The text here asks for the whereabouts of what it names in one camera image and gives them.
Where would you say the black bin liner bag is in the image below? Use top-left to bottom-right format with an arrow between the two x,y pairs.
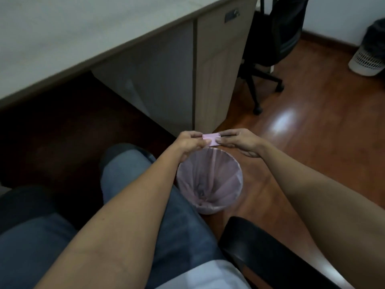
361,18 -> 385,62

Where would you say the pink bin liner bag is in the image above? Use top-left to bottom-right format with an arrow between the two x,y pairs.
177,147 -> 243,208

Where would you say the black chair armrest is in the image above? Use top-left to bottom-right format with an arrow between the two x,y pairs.
218,216 -> 342,289

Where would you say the person's left hand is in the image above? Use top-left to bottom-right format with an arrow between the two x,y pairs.
173,131 -> 212,162

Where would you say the white waste bin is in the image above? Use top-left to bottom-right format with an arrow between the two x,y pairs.
176,147 -> 243,215

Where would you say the person's white shirt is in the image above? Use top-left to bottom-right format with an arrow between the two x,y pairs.
155,258 -> 251,289

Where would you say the white perforated waste basket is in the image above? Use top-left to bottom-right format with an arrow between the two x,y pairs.
348,45 -> 385,77

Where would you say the black office chair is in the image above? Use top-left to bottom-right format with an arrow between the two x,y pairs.
238,0 -> 310,115

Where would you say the person's blue jeans leg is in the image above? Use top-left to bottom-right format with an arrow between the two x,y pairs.
101,149 -> 229,289
0,214 -> 79,289

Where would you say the person's right hand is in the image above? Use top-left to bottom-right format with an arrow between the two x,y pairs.
216,128 -> 268,159

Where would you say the beige desk cabinet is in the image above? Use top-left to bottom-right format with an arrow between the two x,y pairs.
90,0 -> 259,138

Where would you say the small pink paper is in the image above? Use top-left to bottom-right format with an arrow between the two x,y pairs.
202,133 -> 222,147

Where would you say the person's left forearm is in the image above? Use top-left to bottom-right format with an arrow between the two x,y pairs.
34,147 -> 188,289

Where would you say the person's right forearm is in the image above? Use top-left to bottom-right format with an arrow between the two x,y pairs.
259,141 -> 385,289

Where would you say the metal cabinet handle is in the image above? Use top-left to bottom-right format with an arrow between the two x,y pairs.
224,8 -> 240,23

